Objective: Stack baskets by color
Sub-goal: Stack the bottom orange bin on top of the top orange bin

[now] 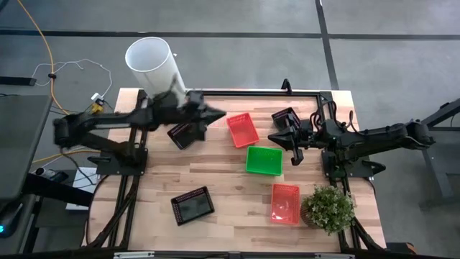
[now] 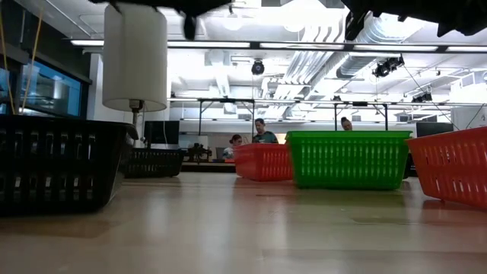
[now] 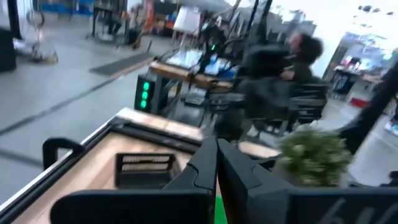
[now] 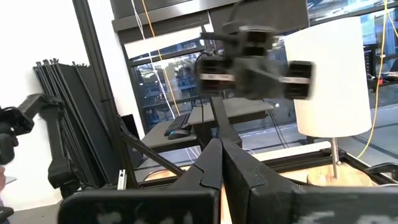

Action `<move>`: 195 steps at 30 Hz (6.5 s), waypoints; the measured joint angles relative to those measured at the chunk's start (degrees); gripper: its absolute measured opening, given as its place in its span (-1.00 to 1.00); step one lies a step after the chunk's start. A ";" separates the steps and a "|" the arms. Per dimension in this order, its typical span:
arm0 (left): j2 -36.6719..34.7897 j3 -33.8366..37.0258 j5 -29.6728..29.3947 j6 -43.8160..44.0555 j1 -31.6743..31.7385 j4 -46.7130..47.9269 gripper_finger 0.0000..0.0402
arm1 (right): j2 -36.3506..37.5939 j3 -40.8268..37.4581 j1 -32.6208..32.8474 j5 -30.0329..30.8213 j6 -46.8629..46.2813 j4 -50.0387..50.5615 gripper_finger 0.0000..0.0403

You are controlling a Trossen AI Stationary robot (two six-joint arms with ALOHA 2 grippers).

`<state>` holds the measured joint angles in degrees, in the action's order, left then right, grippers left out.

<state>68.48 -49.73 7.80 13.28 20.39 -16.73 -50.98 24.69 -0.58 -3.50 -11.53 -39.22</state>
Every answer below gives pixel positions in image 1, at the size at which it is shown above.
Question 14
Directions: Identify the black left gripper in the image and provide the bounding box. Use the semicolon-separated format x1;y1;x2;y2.
168;90;226;143

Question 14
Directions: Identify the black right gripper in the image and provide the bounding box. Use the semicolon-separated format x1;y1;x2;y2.
267;114;326;167

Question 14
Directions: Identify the black slotted plastic basket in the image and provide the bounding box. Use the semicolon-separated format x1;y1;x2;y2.
270;106;302;131
170;185;216;227
166;121;208;151

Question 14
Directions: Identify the green slotted plastic basket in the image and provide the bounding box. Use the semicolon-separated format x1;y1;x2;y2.
245;145;284;177

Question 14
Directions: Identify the red slotted plastic basket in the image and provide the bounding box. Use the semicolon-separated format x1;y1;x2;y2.
270;183;301;226
226;112;260;149

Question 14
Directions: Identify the white cylindrical lamp shade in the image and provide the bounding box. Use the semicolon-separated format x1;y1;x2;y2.
124;36;187;106

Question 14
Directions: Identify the green potted plant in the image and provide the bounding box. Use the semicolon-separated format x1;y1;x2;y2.
300;184;357;237

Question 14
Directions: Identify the white flat box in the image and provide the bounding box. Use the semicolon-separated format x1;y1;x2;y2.
65;166;100;212

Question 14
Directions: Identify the orange and black object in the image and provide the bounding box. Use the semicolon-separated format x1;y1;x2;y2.
386;242;418;255

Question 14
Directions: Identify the silver and black device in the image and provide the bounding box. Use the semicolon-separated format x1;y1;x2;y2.
34;166;70;183

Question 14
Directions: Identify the black side desk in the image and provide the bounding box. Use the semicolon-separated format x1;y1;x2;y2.
0;94;94;208

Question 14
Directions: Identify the black floor strip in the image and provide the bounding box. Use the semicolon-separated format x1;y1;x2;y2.
0;76;37;87

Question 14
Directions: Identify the black bar with silver brackets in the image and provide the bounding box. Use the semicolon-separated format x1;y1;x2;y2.
0;247;460;259

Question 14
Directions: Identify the black computer with blue light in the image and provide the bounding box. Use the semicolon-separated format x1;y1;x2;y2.
0;201;26;240

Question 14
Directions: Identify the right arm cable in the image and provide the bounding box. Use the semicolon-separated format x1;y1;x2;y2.
309;100;357;136

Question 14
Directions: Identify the black aluminium table frame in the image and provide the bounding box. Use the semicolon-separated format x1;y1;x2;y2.
86;88;387;253

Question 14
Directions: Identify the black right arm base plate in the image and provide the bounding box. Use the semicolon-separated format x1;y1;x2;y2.
321;149;387;180

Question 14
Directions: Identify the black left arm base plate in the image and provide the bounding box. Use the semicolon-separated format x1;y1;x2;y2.
96;147;149;177

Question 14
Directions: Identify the thin white floor cable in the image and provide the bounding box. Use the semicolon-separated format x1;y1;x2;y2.
31;58;113;98

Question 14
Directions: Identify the black side table frame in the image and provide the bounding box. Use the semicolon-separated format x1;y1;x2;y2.
395;96;460;209

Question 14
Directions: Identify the yellow floor cable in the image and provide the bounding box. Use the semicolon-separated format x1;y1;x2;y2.
16;0;104;165

